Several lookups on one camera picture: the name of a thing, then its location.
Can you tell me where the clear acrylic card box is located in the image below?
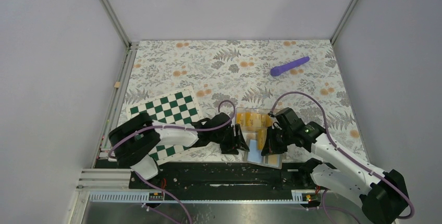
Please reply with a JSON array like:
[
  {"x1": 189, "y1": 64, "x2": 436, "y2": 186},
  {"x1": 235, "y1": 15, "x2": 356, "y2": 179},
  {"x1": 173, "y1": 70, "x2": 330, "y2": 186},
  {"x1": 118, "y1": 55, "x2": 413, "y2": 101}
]
[{"x1": 235, "y1": 107, "x2": 276, "y2": 132}]

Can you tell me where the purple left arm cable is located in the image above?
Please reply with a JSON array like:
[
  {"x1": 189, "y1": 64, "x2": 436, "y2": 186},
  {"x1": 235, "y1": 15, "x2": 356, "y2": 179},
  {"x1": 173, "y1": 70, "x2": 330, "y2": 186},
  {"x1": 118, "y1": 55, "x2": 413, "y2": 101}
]
[{"x1": 107, "y1": 99, "x2": 237, "y2": 224}]

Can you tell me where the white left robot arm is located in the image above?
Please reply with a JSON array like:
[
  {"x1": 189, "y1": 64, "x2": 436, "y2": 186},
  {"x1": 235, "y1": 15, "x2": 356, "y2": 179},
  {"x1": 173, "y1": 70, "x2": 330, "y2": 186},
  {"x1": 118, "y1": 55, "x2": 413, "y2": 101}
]
[{"x1": 109, "y1": 113, "x2": 250, "y2": 188}]

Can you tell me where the floral patterned table mat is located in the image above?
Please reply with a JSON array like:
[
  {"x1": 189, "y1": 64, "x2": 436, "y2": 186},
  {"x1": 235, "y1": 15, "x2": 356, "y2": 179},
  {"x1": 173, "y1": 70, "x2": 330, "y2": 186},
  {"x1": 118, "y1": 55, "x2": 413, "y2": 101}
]
[{"x1": 118, "y1": 40, "x2": 368, "y2": 160}]

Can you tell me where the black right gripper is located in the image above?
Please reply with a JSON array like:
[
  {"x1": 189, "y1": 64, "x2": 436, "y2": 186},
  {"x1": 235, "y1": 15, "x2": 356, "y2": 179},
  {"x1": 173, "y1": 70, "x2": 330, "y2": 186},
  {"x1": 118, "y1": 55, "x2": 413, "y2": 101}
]
[{"x1": 261, "y1": 126, "x2": 293, "y2": 156}]

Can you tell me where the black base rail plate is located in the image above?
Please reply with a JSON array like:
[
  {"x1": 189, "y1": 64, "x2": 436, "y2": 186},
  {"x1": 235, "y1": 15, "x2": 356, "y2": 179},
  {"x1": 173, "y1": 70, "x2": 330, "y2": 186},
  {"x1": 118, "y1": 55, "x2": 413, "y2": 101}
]
[{"x1": 122, "y1": 161, "x2": 325, "y2": 202}]

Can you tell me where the gold VIP card stack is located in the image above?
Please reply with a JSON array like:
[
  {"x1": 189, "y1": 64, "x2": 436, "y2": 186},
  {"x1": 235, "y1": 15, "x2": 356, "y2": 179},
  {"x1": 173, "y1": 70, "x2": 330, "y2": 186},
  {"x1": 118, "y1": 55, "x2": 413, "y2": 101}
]
[{"x1": 236, "y1": 112, "x2": 273, "y2": 131}]

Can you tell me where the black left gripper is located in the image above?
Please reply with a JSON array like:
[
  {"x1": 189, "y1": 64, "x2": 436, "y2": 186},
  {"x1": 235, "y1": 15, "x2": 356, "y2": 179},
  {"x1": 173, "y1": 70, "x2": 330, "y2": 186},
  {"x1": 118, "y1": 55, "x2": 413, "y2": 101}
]
[{"x1": 211, "y1": 123, "x2": 249, "y2": 155}]

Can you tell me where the grey card holder wallet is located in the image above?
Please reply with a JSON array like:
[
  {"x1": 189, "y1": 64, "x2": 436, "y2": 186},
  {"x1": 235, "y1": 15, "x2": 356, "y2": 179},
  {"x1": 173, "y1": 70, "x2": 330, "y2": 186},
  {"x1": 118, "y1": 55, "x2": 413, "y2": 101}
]
[{"x1": 243, "y1": 139, "x2": 283, "y2": 171}]

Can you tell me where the green white chessboard mat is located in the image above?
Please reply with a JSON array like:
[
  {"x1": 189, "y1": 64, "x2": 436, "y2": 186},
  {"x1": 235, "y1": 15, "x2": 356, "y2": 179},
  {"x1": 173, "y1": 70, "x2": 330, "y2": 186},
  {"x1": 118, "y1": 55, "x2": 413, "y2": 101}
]
[{"x1": 126, "y1": 86, "x2": 214, "y2": 165}]

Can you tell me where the purple cylindrical tool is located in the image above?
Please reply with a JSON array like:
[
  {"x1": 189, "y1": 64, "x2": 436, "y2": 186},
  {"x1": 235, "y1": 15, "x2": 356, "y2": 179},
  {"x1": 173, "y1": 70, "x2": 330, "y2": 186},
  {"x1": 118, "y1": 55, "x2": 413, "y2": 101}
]
[{"x1": 270, "y1": 56, "x2": 310, "y2": 77}]

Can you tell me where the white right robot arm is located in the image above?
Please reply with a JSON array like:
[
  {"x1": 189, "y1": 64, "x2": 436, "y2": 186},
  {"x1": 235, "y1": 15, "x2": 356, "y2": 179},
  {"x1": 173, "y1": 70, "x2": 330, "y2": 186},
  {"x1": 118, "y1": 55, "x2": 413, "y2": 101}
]
[{"x1": 270, "y1": 108, "x2": 409, "y2": 223}]

